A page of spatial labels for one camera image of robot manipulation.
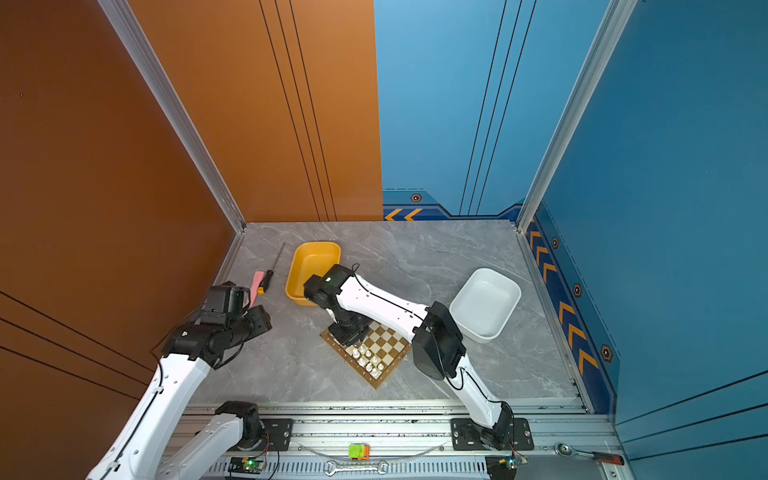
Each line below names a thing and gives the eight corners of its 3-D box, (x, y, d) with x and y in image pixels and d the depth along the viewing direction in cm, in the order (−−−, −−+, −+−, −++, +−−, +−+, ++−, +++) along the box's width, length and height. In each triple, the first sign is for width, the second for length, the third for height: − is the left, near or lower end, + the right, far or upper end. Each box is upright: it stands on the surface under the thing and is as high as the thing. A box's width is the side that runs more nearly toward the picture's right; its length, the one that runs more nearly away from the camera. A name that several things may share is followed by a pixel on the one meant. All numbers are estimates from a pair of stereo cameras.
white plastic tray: (437, 317, 96) (439, 307, 91) (475, 271, 108) (479, 261, 103) (485, 352, 89) (490, 344, 84) (521, 299, 101) (528, 289, 96)
